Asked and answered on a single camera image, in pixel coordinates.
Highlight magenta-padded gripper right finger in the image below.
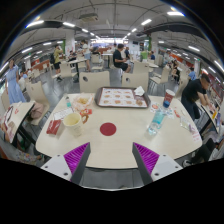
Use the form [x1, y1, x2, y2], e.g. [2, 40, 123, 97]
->
[131, 142, 184, 186]

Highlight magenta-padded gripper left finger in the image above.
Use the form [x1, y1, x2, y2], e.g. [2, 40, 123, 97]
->
[40, 142, 92, 186]

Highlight clear blue-capped water bottle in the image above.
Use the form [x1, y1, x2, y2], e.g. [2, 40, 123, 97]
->
[146, 99, 171, 137]

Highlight cream paper cup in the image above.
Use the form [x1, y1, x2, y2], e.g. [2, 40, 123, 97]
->
[62, 112, 85, 138]

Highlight red carton box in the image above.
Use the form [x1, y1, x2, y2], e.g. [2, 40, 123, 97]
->
[45, 119, 63, 136]

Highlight flat round red coaster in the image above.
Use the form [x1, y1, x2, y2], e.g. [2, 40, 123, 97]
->
[99, 122, 118, 137]

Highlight white printed paper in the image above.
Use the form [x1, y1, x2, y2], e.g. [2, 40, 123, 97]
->
[52, 107, 74, 122]

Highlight colourful sticker sheet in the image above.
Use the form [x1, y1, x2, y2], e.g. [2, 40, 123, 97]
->
[149, 101, 177, 120]

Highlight clear plastic bag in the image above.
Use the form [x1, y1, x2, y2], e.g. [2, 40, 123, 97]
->
[179, 114, 193, 131]

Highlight small clear bottle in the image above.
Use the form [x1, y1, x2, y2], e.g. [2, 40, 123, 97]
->
[64, 96, 73, 108]

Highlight food wrapper paper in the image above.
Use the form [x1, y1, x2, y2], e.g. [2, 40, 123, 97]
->
[71, 93, 95, 113]

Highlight pink bag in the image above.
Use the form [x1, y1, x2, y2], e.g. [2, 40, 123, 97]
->
[29, 101, 45, 121]

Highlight red paper cup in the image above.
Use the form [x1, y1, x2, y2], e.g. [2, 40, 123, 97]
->
[163, 88, 176, 105]

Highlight brown food tray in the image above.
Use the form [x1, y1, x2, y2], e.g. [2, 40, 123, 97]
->
[94, 86, 152, 109]

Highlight white paper napkin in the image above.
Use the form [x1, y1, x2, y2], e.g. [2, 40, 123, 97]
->
[133, 85, 146, 98]

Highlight beige side table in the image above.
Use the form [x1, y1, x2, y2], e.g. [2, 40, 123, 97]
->
[0, 100, 36, 144]

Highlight beige chair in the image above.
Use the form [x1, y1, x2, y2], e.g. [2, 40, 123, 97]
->
[121, 71, 150, 93]
[78, 70, 111, 94]

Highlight person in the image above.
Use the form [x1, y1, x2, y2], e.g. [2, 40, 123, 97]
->
[112, 43, 132, 74]
[49, 44, 64, 82]
[4, 59, 27, 105]
[180, 73, 214, 121]

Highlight ceiling air conditioner unit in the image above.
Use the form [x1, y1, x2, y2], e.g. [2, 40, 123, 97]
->
[79, 12, 100, 24]

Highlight ceiling lights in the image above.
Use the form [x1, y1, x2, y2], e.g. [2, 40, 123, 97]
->
[19, 9, 224, 73]

